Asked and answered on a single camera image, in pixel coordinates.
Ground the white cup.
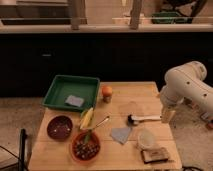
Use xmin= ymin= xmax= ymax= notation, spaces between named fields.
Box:
xmin=137 ymin=129 xmax=156 ymax=149

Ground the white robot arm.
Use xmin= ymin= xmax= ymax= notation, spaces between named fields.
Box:
xmin=159 ymin=61 xmax=213 ymax=123

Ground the brown wooden block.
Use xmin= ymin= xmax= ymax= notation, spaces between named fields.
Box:
xmin=141 ymin=147 xmax=170 ymax=164

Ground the green bin in background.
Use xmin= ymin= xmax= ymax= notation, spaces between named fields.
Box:
xmin=151 ymin=11 xmax=186 ymax=24

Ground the black chair frame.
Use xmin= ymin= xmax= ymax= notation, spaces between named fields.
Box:
xmin=0 ymin=129 xmax=29 ymax=171

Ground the yellow corn cob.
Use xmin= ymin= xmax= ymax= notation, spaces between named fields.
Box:
xmin=80 ymin=108 xmax=93 ymax=129

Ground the green plastic tray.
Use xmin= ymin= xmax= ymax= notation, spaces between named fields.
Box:
xmin=43 ymin=75 xmax=100 ymax=112

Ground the orange bowl with food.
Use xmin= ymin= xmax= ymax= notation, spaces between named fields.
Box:
xmin=69 ymin=131 xmax=101 ymax=165

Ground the purple bowl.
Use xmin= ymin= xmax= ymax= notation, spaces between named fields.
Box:
xmin=47 ymin=115 xmax=73 ymax=141

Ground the blue sponge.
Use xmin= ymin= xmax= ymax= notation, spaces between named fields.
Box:
xmin=65 ymin=95 xmax=84 ymax=107

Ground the metal spoon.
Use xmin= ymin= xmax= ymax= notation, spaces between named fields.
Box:
xmin=88 ymin=116 xmax=110 ymax=131

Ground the light blue towel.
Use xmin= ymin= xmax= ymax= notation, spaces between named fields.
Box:
xmin=110 ymin=127 xmax=132 ymax=144

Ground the black white dish brush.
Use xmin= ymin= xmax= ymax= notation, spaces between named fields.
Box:
xmin=127 ymin=115 xmax=161 ymax=126

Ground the orange on wooden stand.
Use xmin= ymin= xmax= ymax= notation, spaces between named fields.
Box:
xmin=102 ymin=86 xmax=113 ymax=103

